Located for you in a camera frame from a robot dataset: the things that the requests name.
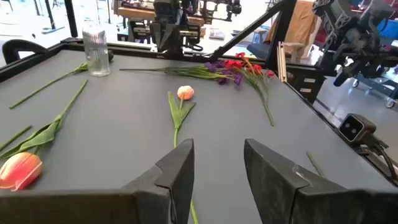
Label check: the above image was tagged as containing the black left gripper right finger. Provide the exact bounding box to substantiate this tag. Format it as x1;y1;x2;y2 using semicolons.
243;138;398;224

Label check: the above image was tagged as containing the red artificial flower bunch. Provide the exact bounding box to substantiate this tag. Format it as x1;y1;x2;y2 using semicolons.
223;52;276;128

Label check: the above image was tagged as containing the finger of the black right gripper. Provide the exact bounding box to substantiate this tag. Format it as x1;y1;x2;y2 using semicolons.
150;24;164;52
160;24;179;54

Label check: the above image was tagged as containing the pink artificial tulip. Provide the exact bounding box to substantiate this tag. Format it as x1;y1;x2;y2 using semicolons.
0;80;90;192
167;85;200;224

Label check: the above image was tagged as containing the black camera cable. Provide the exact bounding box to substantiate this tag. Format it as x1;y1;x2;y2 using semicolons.
362;138;398;183

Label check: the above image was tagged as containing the clear ribbed glass vase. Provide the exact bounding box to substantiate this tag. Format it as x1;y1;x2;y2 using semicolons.
81;21;111;77

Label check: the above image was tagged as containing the tan draped cloth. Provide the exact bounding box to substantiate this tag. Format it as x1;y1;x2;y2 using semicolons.
269;0;320;47

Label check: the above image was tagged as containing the blue padded office chair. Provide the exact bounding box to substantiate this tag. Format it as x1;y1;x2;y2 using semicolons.
247;40;305;63

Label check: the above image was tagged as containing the small black stereo camera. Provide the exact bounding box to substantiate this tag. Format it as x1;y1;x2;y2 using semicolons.
338;113;379;146

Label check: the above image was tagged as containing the purple artificial flower bunch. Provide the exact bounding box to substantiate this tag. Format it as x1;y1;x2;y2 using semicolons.
164;68;244;90
119;60;226;78

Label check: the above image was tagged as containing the wooden background desk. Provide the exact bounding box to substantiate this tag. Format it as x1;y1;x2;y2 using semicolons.
116;4;206;34

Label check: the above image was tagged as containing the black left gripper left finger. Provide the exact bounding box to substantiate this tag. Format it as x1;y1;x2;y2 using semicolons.
0;139;195;224

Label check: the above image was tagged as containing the black box with white labels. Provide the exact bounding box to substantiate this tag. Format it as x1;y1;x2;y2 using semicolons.
287;67;325;104

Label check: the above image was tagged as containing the black arched handle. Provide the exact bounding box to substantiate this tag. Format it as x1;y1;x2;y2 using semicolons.
1;39;50;65

